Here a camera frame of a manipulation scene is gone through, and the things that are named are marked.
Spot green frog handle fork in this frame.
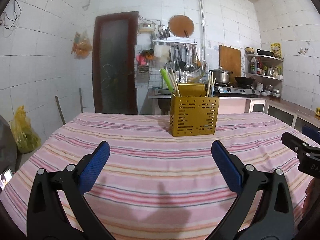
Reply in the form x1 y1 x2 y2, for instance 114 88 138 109
160 68 175 93

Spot person right hand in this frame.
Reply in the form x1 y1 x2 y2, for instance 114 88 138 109
302 178 319 216

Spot smartphone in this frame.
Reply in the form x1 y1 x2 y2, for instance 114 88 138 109
0 169 14 190

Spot corner shelf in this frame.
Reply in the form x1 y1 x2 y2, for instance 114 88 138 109
244 54 284 98

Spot yellow plastic bag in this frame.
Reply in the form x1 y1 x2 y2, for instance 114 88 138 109
10 105 41 154

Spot black wok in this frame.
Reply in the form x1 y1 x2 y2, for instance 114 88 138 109
234 76 255 89

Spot gas stove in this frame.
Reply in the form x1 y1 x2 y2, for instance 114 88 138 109
214 85 260 98

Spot steel cooking pot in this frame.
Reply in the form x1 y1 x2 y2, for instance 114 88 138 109
209 68 233 84

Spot pink striped tablecloth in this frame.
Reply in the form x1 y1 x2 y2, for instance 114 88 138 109
1 113 311 239

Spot rectangular wooden cutting board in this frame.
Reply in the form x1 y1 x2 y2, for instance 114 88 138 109
219 45 241 83

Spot yellow perforated utensil holder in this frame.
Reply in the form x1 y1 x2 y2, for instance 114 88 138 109
170 83 220 137

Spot steel sink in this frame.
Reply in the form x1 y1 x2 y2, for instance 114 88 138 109
155 88 171 96

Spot round wooden board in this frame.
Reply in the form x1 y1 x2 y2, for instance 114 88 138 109
168 15 195 38

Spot orange hanging bag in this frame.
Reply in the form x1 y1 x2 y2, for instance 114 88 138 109
75 30 92 59

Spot dark brown door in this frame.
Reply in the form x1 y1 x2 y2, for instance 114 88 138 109
92 11 138 114

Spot yellow wall poster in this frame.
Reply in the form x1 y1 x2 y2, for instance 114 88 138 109
270 43 283 59

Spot wall utensil rack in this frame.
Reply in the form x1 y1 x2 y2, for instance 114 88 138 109
152 37 197 45

